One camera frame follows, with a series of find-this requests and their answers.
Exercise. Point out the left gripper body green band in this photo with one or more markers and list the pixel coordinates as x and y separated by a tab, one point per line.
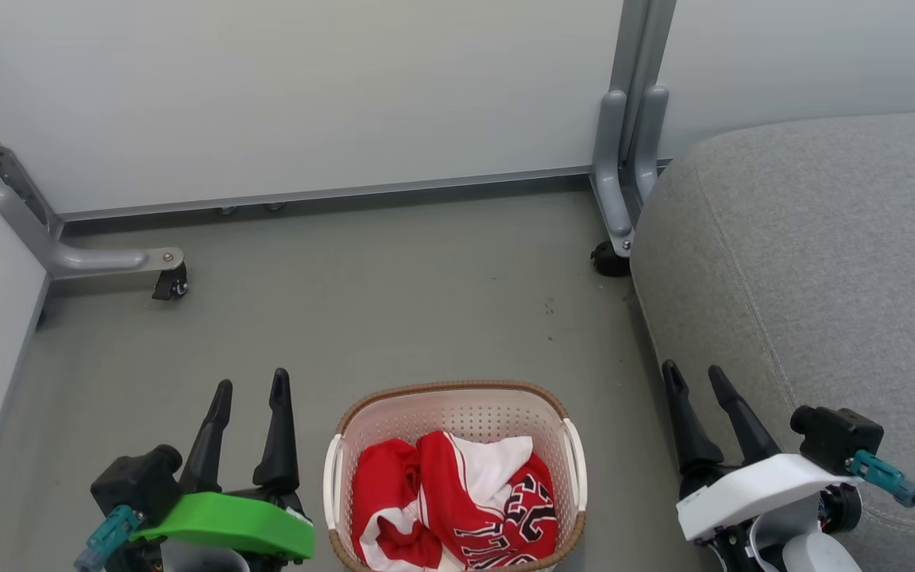
235	524

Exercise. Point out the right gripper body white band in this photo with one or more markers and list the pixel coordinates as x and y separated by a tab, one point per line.
759	488

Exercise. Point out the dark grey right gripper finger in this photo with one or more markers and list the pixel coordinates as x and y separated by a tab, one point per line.
689	433
746	429

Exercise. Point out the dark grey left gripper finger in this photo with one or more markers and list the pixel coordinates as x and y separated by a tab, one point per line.
277	445
203	449

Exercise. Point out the red and white jersey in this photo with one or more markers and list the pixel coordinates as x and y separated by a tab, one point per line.
394	492

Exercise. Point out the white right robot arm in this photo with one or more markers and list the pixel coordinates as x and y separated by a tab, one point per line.
819	556

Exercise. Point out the grey fabric sofa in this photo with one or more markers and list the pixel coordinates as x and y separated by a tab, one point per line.
823	278

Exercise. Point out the black caster wheel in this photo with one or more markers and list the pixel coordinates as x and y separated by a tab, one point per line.
171	284
608	260

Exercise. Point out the cream perforated laundry basket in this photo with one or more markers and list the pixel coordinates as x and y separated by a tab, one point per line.
457	413

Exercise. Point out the grey partition leg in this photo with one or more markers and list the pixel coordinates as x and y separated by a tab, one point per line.
610	183
92	259

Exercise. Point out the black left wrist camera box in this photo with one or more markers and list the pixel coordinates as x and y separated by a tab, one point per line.
136	485

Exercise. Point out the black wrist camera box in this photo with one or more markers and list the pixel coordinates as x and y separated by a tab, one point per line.
835	438
136	485

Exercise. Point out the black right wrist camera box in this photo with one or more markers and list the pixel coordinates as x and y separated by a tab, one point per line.
835	438

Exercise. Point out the grey partition bottom rail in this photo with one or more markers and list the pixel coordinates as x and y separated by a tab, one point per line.
330	194

